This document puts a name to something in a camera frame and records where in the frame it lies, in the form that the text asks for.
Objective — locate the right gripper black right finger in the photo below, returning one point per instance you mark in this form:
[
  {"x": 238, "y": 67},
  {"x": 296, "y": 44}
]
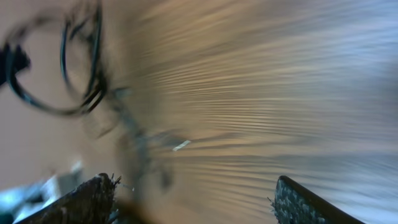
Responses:
[{"x": 295, "y": 204}]

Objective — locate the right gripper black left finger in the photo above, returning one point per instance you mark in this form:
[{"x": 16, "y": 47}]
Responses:
[{"x": 91, "y": 202}]

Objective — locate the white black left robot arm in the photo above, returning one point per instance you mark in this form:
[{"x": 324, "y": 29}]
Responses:
[{"x": 22, "y": 201}]

